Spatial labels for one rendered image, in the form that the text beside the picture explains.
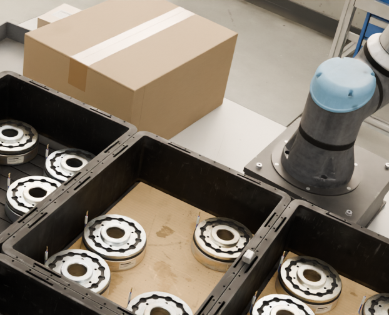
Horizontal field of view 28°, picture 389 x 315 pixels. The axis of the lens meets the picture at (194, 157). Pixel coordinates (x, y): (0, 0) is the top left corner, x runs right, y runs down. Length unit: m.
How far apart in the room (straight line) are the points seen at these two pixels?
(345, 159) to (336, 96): 0.15
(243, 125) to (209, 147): 0.14
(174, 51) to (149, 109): 0.16
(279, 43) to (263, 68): 0.31
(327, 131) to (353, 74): 0.12
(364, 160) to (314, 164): 0.18
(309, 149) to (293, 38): 2.52
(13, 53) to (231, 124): 0.58
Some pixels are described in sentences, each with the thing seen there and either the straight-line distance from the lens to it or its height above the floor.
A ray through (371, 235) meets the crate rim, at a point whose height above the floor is 0.93.
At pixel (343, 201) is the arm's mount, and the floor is 0.80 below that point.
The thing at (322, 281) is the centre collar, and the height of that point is 0.87.
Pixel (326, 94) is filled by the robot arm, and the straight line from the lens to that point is 1.49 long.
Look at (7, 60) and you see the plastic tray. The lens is 2.02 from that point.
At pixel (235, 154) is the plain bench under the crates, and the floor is 0.70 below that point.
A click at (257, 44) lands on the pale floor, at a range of 3.91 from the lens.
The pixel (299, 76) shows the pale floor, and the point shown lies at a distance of 3.71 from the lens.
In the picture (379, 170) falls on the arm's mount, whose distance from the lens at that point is 1.69.
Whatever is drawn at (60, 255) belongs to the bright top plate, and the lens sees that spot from 1.23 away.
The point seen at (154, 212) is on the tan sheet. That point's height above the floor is 0.83.
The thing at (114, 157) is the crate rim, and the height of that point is 0.92.
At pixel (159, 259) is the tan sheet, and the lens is 1.29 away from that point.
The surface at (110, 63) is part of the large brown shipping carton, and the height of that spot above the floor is 0.90.
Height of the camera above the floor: 1.70
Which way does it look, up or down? 35 degrees down
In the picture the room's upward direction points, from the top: 12 degrees clockwise
